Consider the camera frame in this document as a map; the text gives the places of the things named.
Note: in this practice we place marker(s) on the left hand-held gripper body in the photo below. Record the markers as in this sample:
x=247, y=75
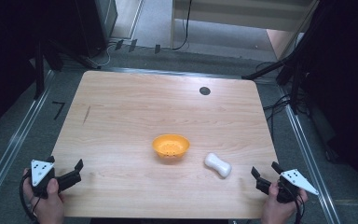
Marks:
x=40, y=172

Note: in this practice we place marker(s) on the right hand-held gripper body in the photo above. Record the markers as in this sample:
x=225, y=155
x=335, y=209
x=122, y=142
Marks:
x=296, y=180

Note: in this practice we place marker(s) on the orange plastic bowl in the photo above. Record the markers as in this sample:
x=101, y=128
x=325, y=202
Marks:
x=171, y=145

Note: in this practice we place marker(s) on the person's right hand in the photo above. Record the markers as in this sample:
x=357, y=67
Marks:
x=276, y=211

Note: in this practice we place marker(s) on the person's left hand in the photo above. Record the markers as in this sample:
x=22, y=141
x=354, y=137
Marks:
x=48, y=208

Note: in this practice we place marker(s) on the black metal stand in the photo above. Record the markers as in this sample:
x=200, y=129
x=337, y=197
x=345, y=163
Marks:
x=39, y=74
x=295, y=81

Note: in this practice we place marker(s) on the dark round table grommet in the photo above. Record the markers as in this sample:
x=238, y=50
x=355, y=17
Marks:
x=204, y=90

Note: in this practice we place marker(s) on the black tape piece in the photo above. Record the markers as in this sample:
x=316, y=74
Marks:
x=132, y=45
x=157, y=48
x=119, y=44

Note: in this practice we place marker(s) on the dark cabinet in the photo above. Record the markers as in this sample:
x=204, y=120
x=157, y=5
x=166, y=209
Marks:
x=96, y=25

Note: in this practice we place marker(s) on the metal floor rail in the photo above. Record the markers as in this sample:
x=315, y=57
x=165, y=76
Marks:
x=9, y=152
x=310, y=168
x=180, y=74

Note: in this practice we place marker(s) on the white furniture frame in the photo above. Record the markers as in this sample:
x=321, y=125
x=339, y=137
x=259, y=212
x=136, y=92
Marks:
x=230, y=12

